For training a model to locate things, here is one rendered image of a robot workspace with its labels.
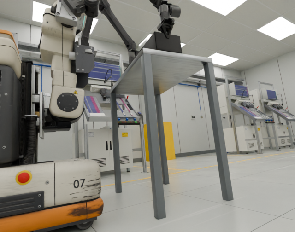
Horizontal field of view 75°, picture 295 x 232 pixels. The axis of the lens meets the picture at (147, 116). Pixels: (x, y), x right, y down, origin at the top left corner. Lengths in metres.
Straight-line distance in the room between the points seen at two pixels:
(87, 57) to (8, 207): 0.77
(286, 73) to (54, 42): 7.43
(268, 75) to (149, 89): 7.42
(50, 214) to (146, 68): 0.73
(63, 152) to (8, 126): 3.35
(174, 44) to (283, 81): 6.93
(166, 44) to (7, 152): 0.92
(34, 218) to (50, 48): 0.82
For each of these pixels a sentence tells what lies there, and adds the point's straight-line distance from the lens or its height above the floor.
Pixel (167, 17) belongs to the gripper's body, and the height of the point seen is 1.02.
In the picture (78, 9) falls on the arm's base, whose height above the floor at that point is 1.02.
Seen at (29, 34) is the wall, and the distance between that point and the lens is 4.86.
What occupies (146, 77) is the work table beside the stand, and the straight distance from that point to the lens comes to 0.96.
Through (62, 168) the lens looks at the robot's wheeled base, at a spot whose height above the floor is 0.26.
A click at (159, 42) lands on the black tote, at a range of 1.17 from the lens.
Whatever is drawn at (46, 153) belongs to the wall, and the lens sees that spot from 4.20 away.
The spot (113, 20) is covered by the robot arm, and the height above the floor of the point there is 1.33.
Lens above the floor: 0.30
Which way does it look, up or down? 10 degrees up
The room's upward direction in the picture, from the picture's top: 5 degrees counter-clockwise
